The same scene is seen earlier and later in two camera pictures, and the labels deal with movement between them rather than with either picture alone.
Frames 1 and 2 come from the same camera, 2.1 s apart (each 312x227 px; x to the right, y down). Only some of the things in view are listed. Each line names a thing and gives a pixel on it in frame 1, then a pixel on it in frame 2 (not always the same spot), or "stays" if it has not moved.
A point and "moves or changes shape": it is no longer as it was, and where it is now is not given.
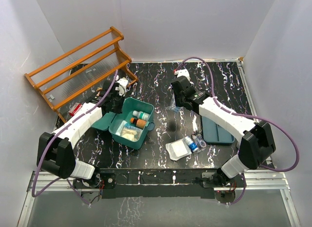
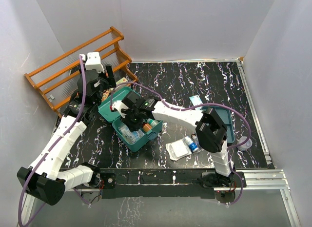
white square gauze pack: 178,149 stays
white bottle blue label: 191,144 stays
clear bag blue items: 180,110 moves or changes shape
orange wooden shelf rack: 72,75 stays
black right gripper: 177,102 → 133,127
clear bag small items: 201,143 stays
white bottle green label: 141,114 moves or changes shape
